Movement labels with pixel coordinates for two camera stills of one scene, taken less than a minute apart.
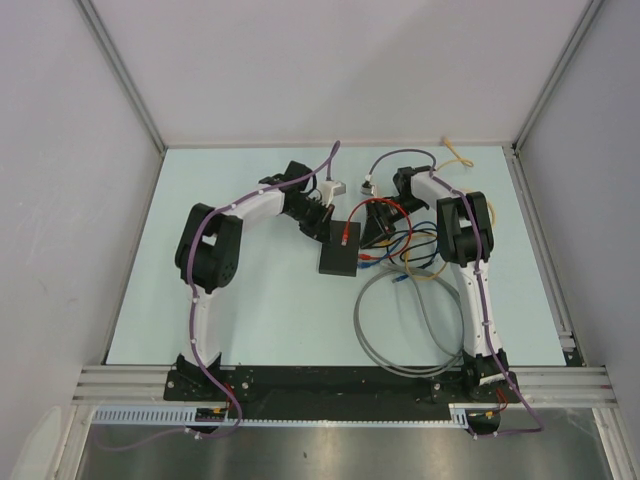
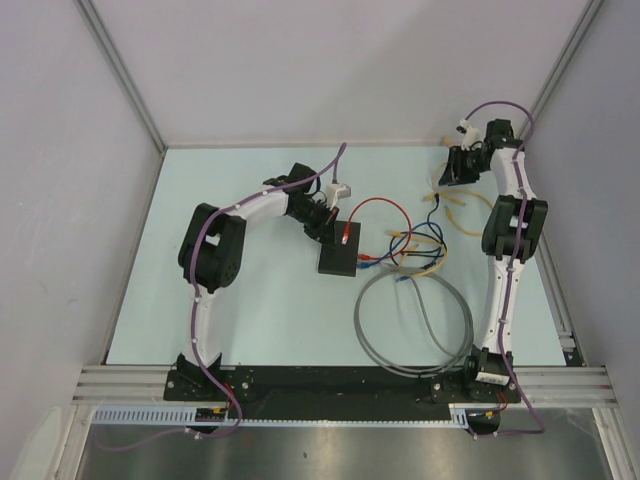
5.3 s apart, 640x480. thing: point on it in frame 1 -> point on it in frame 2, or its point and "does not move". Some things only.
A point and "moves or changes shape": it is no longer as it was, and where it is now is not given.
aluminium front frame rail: [541, 385] does not move
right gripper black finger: [374, 229] -> [453, 172]
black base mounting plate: [340, 388] does not move
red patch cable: [370, 257] does not move
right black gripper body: [389, 210] -> [472, 164]
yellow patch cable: [406, 261] moves or changes shape
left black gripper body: [305, 211] does not move
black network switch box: [337, 259] does not move
